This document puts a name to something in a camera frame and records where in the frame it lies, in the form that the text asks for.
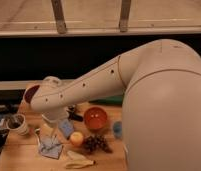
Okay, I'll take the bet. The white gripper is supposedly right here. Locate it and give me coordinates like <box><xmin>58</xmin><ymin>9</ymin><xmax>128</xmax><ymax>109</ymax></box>
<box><xmin>42</xmin><ymin>109</ymin><xmax>69</xmax><ymax>143</ymax></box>

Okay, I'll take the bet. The grey blue towel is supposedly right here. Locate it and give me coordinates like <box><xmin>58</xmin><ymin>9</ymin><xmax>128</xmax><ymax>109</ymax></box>
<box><xmin>38</xmin><ymin>135</ymin><xmax>63</xmax><ymax>159</ymax></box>

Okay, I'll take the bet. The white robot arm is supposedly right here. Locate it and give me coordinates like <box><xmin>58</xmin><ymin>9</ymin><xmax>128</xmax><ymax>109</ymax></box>
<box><xmin>30</xmin><ymin>39</ymin><xmax>201</xmax><ymax>171</ymax></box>

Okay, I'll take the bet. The purple bowl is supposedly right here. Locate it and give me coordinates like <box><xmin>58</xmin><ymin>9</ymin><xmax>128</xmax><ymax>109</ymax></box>
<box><xmin>24</xmin><ymin>85</ymin><xmax>39</xmax><ymax>103</ymax></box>

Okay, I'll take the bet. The red bowl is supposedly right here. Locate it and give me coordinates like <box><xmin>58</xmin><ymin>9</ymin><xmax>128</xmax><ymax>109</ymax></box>
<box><xmin>84</xmin><ymin>107</ymin><xmax>108</xmax><ymax>130</ymax></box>

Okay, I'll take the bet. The orange apple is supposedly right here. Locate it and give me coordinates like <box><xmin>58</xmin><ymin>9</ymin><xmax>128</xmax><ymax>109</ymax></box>
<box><xmin>70</xmin><ymin>131</ymin><xmax>84</xmax><ymax>147</ymax></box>

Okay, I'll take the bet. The white mug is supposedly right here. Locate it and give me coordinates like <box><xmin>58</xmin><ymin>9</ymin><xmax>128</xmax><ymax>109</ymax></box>
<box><xmin>6</xmin><ymin>114</ymin><xmax>29</xmax><ymax>136</ymax></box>

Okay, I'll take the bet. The wooden cutting board table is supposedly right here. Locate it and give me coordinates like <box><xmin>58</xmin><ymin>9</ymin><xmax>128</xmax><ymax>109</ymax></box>
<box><xmin>0</xmin><ymin>100</ymin><xmax>127</xmax><ymax>171</ymax></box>

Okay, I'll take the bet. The bunch of purple grapes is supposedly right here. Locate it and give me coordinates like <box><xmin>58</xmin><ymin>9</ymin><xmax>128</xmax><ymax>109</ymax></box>
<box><xmin>83</xmin><ymin>135</ymin><xmax>112</xmax><ymax>153</ymax></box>

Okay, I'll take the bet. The yellow banana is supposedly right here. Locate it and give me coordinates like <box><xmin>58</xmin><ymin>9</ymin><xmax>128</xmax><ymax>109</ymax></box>
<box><xmin>65</xmin><ymin>160</ymin><xmax>95</xmax><ymax>169</ymax></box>

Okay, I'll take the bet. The blue cup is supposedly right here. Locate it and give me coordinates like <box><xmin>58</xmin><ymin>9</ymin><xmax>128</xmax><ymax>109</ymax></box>
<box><xmin>112</xmin><ymin>121</ymin><xmax>122</xmax><ymax>139</ymax></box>

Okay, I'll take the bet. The green plastic tray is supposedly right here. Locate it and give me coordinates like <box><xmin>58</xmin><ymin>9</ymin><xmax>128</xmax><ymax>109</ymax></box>
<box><xmin>91</xmin><ymin>95</ymin><xmax>123</xmax><ymax>105</ymax></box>

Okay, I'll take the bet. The black handled metal spoon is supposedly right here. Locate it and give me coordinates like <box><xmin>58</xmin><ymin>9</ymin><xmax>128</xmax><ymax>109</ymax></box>
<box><xmin>67</xmin><ymin>106</ymin><xmax>83</xmax><ymax>122</ymax></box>

